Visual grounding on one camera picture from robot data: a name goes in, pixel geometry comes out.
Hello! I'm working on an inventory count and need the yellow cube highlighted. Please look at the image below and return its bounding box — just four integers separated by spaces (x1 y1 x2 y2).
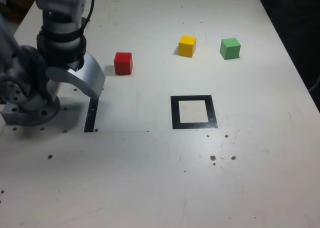
178 35 197 58

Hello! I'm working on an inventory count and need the black tape strip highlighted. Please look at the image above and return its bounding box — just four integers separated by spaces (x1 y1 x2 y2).
83 96 100 133

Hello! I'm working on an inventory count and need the black tape square outline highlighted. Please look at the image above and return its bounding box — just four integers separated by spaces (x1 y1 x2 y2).
170 94 219 130

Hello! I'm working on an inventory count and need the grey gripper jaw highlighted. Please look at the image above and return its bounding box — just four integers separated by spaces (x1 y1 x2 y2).
46 79 62 103
45 51 107 100

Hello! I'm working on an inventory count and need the green cube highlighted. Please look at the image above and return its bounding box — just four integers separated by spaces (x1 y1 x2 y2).
219 37 241 61

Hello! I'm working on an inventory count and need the red cube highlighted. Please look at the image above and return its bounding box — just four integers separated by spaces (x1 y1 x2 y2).
113 52 133 76

